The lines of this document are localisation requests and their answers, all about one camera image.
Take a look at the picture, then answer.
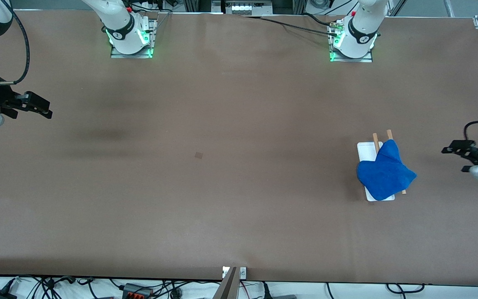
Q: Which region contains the blue towel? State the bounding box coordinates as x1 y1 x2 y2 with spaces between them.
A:
356 139 417 201

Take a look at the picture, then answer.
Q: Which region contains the grey camera mount pole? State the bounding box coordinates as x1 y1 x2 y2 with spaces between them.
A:
213 267 239 299

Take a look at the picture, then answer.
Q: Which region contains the black looped floor cable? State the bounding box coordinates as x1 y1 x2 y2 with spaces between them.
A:
386 284 425 294

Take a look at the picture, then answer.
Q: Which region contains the black cable on table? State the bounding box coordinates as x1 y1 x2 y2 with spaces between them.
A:
241 15 339 37

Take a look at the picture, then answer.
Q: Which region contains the aluminium left arm base plate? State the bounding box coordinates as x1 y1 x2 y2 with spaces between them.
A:
328 23 374 63

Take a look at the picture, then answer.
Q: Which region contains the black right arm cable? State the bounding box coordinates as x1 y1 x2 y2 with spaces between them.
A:
0 7 30 86

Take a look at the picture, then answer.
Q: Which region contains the black orange connector block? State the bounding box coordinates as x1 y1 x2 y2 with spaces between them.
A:
122 283 153 299

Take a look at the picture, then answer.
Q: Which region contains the white table edge bracket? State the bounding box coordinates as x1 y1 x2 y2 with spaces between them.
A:
222 267 247 279

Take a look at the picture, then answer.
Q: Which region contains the white power strip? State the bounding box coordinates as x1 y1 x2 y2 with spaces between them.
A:
212 0 273 16

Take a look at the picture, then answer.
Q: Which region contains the aluminium right arm base plate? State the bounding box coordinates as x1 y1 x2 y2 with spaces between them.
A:
110 17 157 59

